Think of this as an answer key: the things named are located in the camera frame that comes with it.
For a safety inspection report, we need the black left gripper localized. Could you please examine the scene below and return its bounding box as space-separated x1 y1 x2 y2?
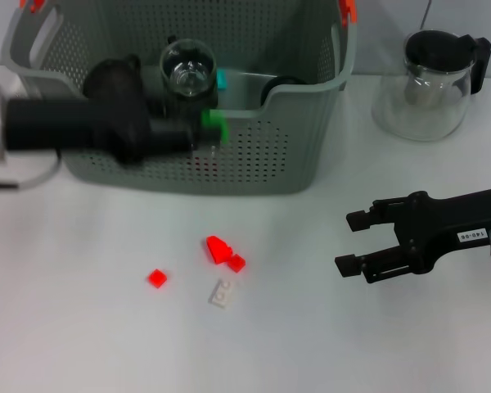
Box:
4 96 200 165

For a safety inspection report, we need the glass pitcher with black lid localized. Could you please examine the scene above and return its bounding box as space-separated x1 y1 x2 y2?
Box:
371 28 491 142

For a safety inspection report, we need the left wrist cable with plug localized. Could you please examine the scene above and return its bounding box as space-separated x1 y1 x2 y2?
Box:
0 151 63 191

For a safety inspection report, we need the white flat plate brick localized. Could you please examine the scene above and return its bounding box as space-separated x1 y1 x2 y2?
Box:
207 278 241 310

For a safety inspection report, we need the green toy brick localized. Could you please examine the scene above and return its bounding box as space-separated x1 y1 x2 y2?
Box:
200 109 231 145

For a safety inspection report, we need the large red sloped brick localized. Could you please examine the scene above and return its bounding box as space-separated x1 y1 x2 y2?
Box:
205 236 233 266

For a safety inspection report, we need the grey-green perforated storage bin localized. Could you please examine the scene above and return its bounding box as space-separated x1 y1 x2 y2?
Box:
0 0 358 196

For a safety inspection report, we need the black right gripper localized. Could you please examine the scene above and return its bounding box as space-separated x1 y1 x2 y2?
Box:
334 184 491 284

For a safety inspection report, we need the glass teacup with black holder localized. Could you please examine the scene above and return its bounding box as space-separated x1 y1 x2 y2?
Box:
165 88 219 111
260 75 309 104
159 34 217 99

